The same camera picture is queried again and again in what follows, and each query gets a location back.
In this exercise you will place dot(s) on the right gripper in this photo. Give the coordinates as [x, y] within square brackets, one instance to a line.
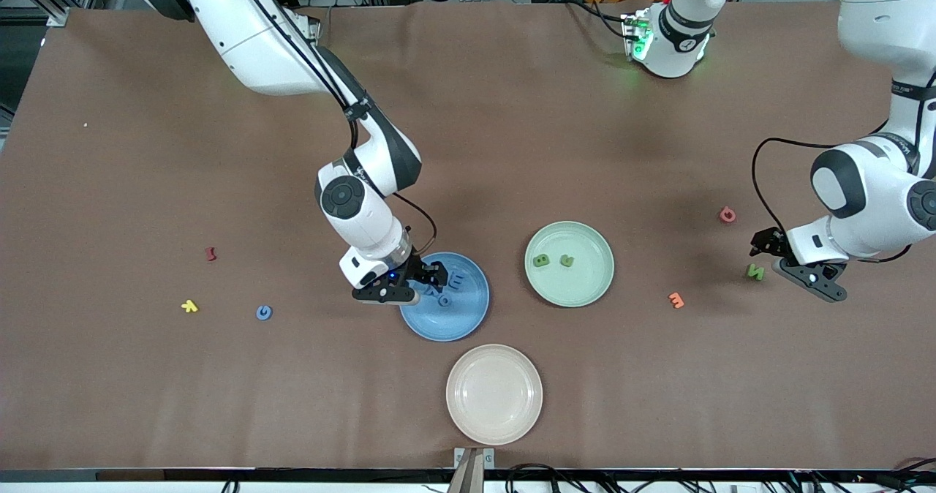
[419, 268]

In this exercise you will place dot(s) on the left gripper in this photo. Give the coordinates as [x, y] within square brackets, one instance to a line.
[776, 244]

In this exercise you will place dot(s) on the blue letter X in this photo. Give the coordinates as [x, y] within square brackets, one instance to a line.
[437, 287]

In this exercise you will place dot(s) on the blue letter E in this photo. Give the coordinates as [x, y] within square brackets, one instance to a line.
[458, 281]

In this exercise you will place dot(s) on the green letter N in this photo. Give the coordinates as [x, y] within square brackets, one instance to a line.
[755, 272]

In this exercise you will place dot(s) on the blue letter a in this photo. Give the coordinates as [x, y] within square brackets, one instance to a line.
[444, 301]

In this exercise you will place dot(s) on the green letter B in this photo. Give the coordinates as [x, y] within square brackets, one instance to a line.
[542, 261]

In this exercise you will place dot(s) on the blue letter G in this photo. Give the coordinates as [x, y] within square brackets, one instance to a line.
[264, 312]

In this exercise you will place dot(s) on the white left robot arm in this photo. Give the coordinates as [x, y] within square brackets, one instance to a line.
[877, 10]

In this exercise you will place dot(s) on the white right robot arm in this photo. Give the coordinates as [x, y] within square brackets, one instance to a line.
[248, 32]

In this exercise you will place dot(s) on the pink letter G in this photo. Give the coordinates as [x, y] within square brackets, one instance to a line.
[727, 214]

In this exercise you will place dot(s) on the blue plate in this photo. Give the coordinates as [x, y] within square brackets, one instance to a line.
[461, 321]

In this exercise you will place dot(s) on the beige plate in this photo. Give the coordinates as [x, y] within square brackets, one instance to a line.
[494, 394]

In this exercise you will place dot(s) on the green plate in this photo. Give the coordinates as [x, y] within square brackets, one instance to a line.
[585, 281]

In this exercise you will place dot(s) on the yellow letter K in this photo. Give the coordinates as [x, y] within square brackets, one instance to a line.
[189, 306]

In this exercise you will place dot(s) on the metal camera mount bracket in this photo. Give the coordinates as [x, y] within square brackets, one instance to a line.
[486, 458]

